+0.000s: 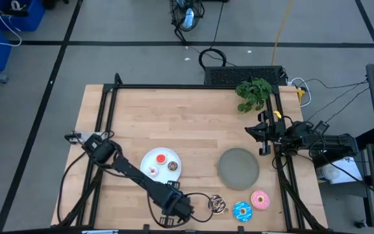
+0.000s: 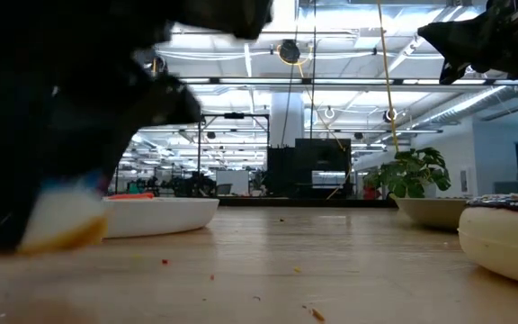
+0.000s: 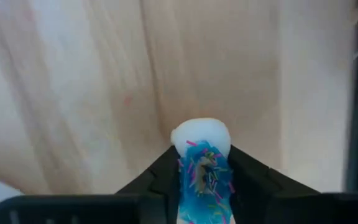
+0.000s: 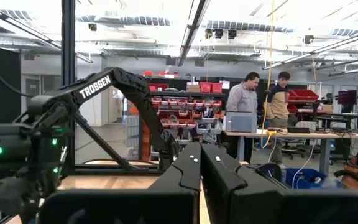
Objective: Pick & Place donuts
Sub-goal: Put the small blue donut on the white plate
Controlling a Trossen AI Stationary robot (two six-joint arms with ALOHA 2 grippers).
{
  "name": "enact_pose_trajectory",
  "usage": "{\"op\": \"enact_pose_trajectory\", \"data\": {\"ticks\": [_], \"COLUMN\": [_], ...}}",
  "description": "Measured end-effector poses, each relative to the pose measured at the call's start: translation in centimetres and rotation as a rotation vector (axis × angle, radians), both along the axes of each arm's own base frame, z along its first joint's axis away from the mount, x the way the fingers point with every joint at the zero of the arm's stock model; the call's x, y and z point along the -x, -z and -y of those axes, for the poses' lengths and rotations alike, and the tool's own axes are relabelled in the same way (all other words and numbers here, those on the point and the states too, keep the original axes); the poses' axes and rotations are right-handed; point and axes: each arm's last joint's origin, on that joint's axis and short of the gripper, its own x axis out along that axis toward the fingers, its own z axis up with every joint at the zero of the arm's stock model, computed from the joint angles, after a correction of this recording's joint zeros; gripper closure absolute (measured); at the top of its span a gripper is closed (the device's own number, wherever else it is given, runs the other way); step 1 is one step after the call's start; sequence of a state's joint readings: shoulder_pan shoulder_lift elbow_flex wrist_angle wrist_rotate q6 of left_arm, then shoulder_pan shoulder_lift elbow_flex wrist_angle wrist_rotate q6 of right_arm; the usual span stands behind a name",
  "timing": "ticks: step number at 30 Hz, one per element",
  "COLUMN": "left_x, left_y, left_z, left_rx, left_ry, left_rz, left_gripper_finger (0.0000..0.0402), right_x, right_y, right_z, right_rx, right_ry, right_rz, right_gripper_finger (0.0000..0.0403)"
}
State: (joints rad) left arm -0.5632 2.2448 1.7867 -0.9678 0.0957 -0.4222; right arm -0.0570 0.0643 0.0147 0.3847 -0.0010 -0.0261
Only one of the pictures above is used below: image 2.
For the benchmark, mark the brown crumb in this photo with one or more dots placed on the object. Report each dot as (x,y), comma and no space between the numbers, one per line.
(317,315)

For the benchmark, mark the long ceiling light bar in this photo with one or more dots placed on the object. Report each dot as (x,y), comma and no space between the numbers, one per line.
(331,81)

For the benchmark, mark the green potted plant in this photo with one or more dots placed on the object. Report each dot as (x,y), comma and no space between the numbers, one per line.
(414,175)

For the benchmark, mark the black table edge rail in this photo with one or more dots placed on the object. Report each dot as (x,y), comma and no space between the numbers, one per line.
(308,202)

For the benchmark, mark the white bowl far right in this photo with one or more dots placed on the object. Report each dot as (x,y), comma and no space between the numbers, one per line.
(430,213)

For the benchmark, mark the white round plate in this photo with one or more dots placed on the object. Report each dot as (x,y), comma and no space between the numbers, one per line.
(164,218)

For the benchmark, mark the red plant pot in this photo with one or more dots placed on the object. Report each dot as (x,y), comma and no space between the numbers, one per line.
(371,193)

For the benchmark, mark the white building column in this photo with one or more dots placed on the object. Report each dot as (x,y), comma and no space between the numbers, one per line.
(292,121)

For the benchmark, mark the silver ventilation duct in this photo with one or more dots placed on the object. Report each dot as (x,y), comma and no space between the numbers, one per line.
(461,105)

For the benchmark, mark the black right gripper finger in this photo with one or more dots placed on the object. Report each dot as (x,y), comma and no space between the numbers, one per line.
(451,72)
(457,38)

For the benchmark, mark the chocolate frosted sprinkled donut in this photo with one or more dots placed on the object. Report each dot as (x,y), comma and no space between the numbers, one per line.
(502,243)

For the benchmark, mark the black cabinet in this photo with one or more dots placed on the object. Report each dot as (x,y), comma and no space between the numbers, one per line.
(322,155)

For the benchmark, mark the black metal frame stand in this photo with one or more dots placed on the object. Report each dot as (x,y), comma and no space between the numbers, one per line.
(234,115)

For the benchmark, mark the blue frosted donut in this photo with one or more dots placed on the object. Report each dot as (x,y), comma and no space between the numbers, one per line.
(61,216)

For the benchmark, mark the red frosted donut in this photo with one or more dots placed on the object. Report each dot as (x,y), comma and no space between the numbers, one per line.
(131,196)

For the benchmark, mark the white board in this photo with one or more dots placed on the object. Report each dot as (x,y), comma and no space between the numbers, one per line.
(232,182)

